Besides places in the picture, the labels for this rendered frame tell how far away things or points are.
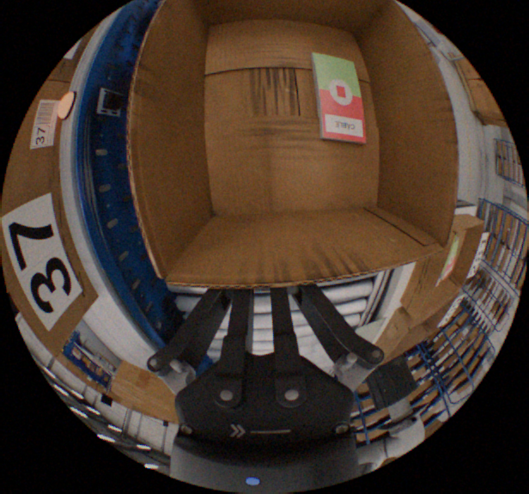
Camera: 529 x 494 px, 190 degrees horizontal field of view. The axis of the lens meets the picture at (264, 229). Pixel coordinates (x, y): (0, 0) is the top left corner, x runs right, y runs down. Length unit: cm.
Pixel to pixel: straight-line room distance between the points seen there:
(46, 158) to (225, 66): 31
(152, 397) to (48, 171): 63
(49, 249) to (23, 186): 10
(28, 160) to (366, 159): 52
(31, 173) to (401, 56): 52
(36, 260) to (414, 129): 52
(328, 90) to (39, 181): 44
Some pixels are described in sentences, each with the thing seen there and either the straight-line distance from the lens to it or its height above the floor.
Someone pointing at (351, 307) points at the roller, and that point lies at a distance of 48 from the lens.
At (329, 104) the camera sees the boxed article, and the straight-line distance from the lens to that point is 27.
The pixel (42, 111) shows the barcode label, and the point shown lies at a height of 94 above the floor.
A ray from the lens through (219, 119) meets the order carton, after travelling 27.
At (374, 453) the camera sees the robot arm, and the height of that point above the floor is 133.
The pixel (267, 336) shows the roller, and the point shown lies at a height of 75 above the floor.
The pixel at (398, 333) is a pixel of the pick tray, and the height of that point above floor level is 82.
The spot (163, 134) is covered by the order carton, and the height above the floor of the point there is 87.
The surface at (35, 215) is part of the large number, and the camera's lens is 30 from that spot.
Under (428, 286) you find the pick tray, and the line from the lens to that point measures 51.
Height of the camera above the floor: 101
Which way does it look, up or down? 68 degrees down
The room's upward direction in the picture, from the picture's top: 177 degrees clockwise
